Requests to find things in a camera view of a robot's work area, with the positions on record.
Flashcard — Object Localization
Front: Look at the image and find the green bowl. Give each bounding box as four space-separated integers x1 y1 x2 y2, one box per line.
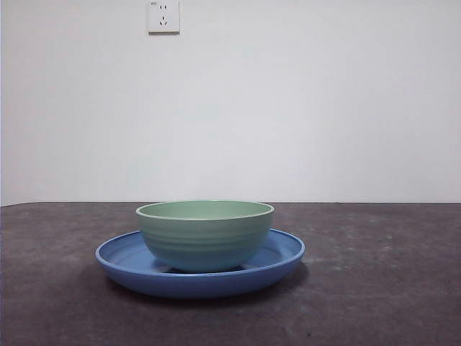
135 200 275 273

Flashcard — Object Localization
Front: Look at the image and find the blue plate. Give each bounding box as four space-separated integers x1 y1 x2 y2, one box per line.
95 228 306 299

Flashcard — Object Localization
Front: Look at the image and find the white wall socket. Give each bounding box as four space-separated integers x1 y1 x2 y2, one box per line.
147 0 181 36

